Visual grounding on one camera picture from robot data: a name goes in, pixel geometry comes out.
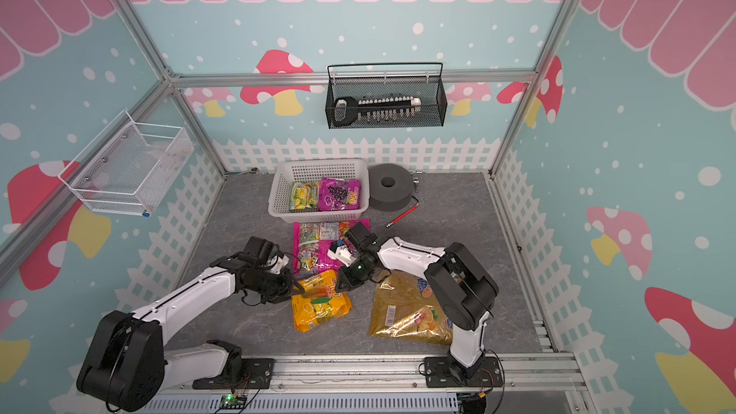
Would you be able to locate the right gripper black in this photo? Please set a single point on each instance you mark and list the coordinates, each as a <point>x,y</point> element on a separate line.
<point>344,277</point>

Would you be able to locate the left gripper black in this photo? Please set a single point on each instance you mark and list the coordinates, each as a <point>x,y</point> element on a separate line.
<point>286,288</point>

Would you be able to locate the purple grape candy bag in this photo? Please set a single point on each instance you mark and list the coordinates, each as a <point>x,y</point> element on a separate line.
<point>339,194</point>

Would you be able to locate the yellow mango candy bag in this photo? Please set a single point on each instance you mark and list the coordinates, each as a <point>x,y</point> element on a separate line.
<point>319,303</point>

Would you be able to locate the green Fox's candy bag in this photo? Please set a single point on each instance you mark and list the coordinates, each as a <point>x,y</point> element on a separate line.
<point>304,196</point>

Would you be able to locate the white plastic perforated basket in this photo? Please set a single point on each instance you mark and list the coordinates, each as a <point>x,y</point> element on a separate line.
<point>314,170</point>

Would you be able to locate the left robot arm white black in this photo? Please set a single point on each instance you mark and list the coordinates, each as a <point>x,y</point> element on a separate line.
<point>127,362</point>

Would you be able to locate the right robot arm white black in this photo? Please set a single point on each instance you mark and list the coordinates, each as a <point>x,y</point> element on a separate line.
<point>464,289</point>

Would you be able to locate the large pink mixed candy bag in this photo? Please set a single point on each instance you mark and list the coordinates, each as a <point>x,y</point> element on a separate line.
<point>312,241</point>

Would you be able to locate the red pen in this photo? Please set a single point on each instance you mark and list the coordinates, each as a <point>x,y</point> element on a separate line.
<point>415,204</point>

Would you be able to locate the large gold candy bag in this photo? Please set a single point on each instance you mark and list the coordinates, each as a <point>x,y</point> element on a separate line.
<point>405,307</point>

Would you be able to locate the small green circuit board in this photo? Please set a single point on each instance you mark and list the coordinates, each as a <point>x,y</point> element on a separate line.
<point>233,402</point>

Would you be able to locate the black white brush tool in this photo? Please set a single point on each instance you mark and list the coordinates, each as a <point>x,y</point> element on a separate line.
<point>349,110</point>

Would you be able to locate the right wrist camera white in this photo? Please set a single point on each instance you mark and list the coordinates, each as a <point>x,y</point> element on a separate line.
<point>340,252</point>

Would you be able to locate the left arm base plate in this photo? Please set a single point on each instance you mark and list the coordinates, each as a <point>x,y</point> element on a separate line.
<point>239,374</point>

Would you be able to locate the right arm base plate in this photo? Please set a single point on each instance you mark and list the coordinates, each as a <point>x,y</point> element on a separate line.
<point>445,372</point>

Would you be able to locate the white wire wall basket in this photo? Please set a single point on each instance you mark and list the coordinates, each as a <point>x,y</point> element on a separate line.
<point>128,168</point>

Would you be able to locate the black wire wall basket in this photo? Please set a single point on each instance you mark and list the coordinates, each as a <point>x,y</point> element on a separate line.
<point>386,95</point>

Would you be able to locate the aluminium front rail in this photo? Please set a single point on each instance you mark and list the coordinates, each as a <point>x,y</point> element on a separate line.
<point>403,373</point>

